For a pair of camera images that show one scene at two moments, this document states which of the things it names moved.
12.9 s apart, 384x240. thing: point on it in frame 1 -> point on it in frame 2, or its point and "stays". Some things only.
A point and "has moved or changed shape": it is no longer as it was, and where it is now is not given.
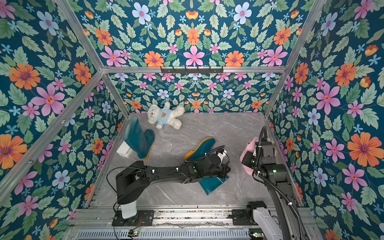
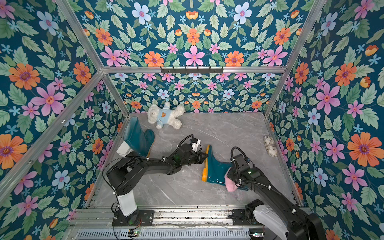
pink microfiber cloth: x=250 y=146 -> x=231 y=185
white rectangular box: x=124 y=150 stays
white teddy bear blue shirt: x=165 y=115 stays
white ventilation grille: x=164 y=234 stays
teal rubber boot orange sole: x=141 y=142 stays
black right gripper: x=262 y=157 -> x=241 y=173
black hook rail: x=191 y=70 stays
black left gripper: x=222 y=173 -> x=198 y=159
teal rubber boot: x=199 y=150 has moved or changed shape
